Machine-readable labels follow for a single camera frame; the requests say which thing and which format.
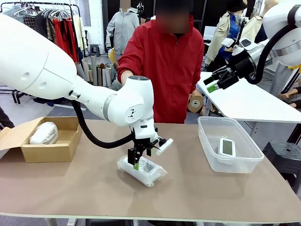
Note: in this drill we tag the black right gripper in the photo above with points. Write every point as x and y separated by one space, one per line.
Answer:
242 68

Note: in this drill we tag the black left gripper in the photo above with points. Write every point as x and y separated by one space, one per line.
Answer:
143 144

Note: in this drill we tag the bubble-wrapped clock with print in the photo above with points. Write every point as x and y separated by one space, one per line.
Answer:
150 176

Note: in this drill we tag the white unwrapped digital clock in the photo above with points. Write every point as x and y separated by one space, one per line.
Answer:
227 147

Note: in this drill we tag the lumpy bubble-wrapped clock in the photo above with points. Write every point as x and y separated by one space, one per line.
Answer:
44 134

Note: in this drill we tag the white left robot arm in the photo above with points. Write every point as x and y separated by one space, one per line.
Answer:
35 66

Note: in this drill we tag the person's right forearm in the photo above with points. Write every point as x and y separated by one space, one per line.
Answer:
127 77

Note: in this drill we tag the brown paper spool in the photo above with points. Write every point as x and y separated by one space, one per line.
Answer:
195 102

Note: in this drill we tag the white side table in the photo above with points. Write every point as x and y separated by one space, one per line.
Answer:
247 103

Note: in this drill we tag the person in red jacket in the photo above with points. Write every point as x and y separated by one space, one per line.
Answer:
169 77

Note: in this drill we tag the mannequin in beige coat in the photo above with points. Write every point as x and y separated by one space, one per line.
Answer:
218 28

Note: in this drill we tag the black tripod stand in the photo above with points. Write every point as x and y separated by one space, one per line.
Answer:
242 26

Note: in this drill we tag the mannequin in cream jacket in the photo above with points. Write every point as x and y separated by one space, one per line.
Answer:
255 22

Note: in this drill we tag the child mannequin in green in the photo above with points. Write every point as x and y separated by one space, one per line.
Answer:
115 85

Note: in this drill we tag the lying mannequin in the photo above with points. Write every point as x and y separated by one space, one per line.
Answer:
287 95

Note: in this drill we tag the white paper roll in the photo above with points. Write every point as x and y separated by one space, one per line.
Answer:
107 77

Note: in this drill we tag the clear plastic container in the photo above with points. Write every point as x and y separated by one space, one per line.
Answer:
235 167

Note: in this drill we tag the brown paper roll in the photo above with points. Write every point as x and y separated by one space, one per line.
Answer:
100 77

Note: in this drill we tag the brown cardboard box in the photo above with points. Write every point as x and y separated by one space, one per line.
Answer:
49 153

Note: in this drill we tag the tall grey paper roll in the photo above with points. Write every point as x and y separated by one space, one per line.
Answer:
94 70

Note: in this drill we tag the leaning grey paper roll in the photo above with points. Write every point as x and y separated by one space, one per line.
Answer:
82 74

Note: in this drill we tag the black plastic stool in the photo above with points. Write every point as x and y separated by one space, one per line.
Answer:
284 155

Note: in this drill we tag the cream paper roll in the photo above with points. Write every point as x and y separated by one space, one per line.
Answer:
85 69

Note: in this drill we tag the mannequin in grey hoodie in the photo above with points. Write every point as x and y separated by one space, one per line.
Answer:
122 26

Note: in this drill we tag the grey step stool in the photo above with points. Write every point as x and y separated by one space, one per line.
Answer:
94 49

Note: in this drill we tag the cream hanging garment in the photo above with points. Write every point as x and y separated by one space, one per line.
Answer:
77 33

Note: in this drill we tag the red hanging dress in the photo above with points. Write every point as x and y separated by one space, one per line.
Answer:
63 37

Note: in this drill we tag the bystander in dark sleeve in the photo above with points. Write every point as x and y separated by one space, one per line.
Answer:
4 120

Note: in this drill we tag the black hanging garment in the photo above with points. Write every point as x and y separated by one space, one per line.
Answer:
41 26

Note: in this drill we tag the black metal clothes rack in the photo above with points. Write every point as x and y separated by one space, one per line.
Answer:
58 4

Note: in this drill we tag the checkered hanging garment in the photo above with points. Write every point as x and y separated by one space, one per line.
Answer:
29 22

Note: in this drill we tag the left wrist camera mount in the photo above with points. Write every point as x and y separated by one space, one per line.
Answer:
164 146

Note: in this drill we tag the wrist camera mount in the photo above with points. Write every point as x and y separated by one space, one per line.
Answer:
227 42
164 146

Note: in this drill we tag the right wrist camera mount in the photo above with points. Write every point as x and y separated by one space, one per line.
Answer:
227 42

